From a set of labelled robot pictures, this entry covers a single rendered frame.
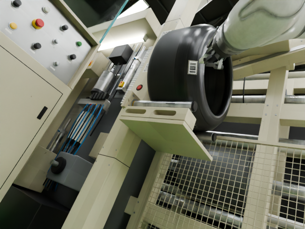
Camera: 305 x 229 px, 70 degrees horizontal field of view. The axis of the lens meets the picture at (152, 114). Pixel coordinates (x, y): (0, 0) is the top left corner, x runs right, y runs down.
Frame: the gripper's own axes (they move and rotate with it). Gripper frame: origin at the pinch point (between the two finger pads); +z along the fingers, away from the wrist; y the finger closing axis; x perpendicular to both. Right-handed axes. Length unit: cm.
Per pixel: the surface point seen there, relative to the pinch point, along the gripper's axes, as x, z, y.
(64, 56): -67, 55, -10
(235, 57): 46, 76, -25
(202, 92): 5.3, 19.0, 9.3
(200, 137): 11.1, 35.3, 30.9
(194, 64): -0.1, 15.6, -1.6
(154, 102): -14.8, 26.3, 15.1
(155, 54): -15.7, 28.1, -8.0
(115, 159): -32, 33, 44
